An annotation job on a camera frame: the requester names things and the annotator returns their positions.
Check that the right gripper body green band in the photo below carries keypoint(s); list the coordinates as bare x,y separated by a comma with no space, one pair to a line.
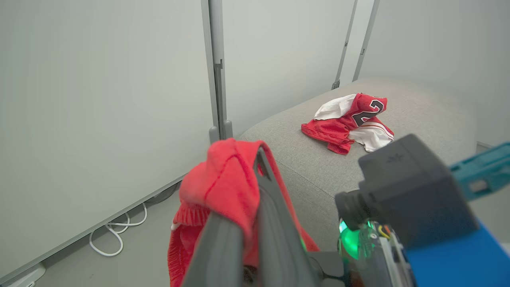
370,259

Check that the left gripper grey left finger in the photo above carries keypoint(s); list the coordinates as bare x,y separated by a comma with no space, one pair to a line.
219,255

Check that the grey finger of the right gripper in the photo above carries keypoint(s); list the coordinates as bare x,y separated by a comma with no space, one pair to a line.
330,267

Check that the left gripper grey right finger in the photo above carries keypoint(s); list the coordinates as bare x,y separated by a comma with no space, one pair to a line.
279,239

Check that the red shorts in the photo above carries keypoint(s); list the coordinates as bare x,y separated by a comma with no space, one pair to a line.
223,179

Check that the red white numbered jersey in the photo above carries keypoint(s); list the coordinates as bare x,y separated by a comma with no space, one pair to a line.
338,131

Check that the grey fabric couch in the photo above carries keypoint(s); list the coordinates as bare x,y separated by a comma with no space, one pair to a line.
310,167

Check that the thin grey partition bar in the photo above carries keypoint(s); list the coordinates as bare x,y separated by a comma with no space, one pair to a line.
365,40
345,40

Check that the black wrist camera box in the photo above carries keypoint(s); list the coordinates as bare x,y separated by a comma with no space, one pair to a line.
410,187

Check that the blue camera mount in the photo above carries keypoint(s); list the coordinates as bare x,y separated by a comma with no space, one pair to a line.
458,263

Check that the grey partition bottom rail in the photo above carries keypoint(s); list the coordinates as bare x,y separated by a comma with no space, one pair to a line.
79,236

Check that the teal plastic bracket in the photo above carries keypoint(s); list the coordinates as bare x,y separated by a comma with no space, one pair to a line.
490,167

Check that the wide grey partition post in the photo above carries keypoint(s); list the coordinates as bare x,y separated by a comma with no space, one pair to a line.
217,79

